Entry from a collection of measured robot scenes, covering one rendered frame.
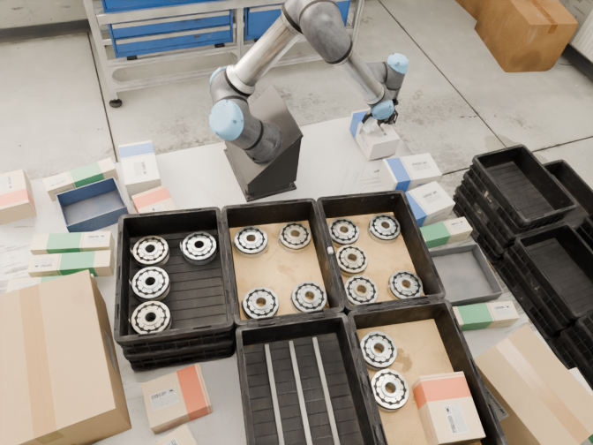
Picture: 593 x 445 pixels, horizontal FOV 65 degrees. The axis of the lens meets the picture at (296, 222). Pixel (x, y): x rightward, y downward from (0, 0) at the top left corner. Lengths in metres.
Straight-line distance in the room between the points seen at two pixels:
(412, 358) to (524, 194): 1.26
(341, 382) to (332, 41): 0.92
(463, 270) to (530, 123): 2.12
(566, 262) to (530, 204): 0.30
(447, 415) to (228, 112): 1.06
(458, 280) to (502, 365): 0.39
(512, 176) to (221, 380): 1.68
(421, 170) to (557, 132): 2.00
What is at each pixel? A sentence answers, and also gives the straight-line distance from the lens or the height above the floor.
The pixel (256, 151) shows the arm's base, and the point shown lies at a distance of 1.61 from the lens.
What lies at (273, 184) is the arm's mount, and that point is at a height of 0.76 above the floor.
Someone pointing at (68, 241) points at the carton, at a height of 0.76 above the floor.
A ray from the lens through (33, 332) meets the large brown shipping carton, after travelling 1.39.
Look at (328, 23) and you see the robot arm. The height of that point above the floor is 1.39.
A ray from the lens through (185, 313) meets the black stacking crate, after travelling 1.39.
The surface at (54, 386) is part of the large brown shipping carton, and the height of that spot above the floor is 0.90.
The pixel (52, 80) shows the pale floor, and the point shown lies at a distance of 3.62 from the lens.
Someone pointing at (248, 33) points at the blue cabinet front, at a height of 0.36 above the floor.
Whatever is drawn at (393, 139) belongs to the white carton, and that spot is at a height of 0.81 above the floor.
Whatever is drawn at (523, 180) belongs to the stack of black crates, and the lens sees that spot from 2.50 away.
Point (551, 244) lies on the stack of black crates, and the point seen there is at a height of 0.38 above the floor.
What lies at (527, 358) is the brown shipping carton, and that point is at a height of 0.86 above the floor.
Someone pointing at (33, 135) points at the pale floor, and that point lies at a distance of 3.25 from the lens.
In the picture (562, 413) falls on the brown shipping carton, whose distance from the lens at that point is 1.49.
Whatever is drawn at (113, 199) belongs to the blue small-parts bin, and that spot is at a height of 0.70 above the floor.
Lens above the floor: 2.08
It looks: 53 degrees down
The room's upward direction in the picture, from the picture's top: 9 degrees clockwise
